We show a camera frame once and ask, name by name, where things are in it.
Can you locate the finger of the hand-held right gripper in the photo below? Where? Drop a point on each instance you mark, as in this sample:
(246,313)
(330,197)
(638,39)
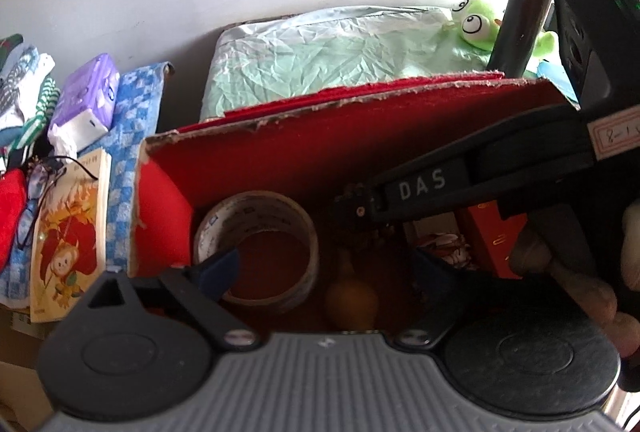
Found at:
(425,197)

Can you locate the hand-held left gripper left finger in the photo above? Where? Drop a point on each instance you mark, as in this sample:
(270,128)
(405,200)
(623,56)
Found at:
(222,269)

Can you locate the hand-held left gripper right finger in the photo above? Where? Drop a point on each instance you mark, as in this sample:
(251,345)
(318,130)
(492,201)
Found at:
(435,277)

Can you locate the clear packing tape roll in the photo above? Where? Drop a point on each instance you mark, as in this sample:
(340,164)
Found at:
(260,212)

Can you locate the red patterned gift carton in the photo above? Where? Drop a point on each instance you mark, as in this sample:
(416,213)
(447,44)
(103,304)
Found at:
(492,237)

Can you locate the brown dried gourd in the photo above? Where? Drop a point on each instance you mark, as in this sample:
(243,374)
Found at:
(352,302)

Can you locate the large red cardboard box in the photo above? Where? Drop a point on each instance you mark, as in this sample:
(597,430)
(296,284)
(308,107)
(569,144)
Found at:
(300,147)

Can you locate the person's right hand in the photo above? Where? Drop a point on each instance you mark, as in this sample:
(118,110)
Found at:
(580,287)

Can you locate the black cylinder bottle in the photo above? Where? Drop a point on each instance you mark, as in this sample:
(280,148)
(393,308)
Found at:
(520,12)

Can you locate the green frog plush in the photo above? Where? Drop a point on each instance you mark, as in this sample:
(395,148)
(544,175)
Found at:
(475,24)

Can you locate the illustrated paperback book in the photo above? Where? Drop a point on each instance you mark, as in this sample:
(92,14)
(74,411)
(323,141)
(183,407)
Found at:
(70,232)

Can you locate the light green sheet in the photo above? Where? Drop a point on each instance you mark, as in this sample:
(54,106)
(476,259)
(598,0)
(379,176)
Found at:
(325,57)

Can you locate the blue checkered cloth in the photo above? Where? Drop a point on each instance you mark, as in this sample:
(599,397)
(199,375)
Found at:
(135,112)

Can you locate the eyeglasses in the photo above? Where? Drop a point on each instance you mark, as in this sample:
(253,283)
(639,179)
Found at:
(35,192)

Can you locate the red cloth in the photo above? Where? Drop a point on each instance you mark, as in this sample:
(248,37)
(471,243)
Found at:
(10,217)

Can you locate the purple tissue pack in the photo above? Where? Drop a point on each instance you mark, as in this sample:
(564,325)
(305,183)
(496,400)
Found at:
(85,97)

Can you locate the brown cardboard box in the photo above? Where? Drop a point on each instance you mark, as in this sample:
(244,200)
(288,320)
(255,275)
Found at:
(20,362)

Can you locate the pile of folded clothes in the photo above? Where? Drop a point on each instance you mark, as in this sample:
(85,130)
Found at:
(25,87)

